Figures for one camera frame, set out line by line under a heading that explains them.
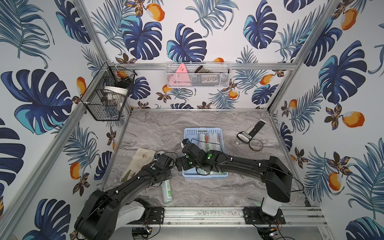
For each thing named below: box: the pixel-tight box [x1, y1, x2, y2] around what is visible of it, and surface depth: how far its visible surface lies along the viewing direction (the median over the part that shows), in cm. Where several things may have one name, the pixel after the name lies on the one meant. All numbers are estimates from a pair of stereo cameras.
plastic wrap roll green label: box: [206, 133, 215, 153], surface depth 102 cm
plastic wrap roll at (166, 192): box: [161, 179, 173, 204], surface depth 80 cm
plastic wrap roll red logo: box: [213, 132, 224, 151], surface depth 101 cm
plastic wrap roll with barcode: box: [199, 133, 207, 151], surface depth 102 cm
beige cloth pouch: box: [120, 147, 157, 182], surface depth 97 cm
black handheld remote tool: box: [236, 119, 267, 144], surface depth 109 cm
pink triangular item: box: [167, 63, 191, 87], surface depth 92 cm
